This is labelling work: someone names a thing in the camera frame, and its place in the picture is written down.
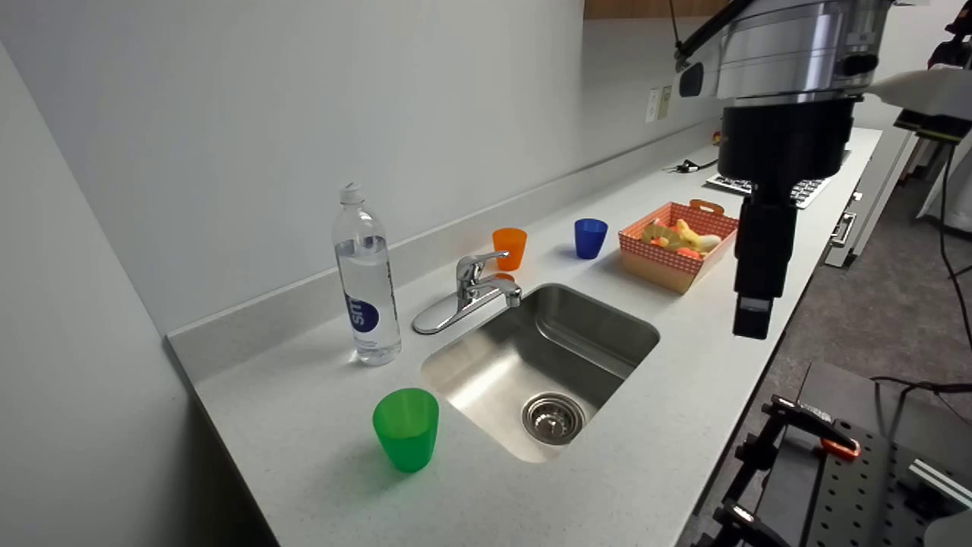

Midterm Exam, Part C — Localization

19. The green plastic cup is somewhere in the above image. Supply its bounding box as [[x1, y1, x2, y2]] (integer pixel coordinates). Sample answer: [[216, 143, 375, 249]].
[[370, 389, 439, 475]]

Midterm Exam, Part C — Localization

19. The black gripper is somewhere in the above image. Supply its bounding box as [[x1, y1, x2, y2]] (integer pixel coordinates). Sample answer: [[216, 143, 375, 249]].
[[719, 101, 853, 341]]

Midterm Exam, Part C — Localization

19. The yellow food in tray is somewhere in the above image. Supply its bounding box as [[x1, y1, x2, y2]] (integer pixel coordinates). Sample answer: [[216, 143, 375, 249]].
[[640, 218, 723, 255]]

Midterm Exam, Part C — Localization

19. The clear plastic water bottle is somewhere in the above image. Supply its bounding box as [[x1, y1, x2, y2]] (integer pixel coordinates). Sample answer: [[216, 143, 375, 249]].
[[335, 184, 400, 365]]

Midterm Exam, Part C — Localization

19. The stainless steel sink basin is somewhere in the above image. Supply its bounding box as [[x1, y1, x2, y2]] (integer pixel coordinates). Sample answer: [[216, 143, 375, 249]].
[[422, 285, 658, 465]]

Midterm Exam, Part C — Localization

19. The blue plastic cup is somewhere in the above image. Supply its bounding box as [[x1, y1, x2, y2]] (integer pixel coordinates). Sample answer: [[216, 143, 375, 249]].
[[573, 218, 607, 260]]

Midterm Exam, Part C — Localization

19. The orange cardboard food tray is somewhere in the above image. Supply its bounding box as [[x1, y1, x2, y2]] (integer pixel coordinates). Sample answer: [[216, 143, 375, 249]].
[[618, 201, 737, 291]]

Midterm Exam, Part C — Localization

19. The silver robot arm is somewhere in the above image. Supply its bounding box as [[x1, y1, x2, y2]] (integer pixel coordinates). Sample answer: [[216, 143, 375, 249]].
[[673, 0, 891, 341]]

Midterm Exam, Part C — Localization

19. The black perforated mounting board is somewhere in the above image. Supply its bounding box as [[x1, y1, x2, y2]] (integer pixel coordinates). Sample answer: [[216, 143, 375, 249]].
[[694, 358, 972, 547]]

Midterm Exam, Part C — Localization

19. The metal sink drain strainer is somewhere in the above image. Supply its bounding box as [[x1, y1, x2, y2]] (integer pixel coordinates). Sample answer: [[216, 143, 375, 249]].
[[521, 391, 587, 447]]

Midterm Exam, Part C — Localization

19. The chrome sink faucet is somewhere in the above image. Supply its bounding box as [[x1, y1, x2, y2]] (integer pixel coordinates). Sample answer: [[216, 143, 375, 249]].
[[409, 252, 521, 339]]

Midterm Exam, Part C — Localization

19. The white wall outlet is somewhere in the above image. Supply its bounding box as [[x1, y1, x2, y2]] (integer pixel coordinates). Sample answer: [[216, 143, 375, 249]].
[[644, 86, 672, 126]]

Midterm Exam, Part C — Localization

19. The orange plastic cup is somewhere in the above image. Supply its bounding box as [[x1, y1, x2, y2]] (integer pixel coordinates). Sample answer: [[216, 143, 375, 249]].
[[493, 227, 527, 270]]

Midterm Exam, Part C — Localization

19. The black clamp with orange tips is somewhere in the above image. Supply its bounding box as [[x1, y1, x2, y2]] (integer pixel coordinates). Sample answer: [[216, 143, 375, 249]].
[[709, 396, 863, 547]]

